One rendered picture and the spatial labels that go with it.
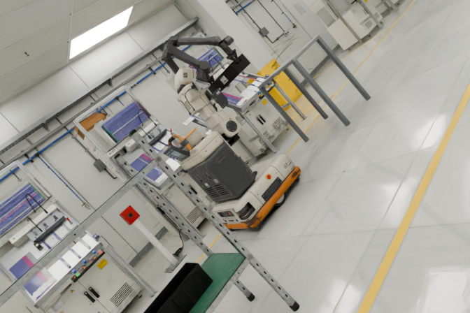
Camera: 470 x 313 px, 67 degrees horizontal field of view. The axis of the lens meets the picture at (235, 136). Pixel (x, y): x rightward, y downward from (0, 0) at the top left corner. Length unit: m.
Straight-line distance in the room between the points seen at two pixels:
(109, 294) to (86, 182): 2.17
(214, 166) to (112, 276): 1.78
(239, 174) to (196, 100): 0.73
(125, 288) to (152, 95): 3.40
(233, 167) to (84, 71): 3.98
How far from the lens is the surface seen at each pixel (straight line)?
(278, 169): 2.93
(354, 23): 7.36
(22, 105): 6.01
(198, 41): 3.12
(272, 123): 5.03
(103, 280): 3.99
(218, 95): 3.07
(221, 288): 1.64
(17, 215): 4.13
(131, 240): 5.71
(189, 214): 4.22
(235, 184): 2.78
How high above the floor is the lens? 0.94
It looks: 6 degrees down
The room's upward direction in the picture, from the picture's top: 42 degrees counter-clockwise
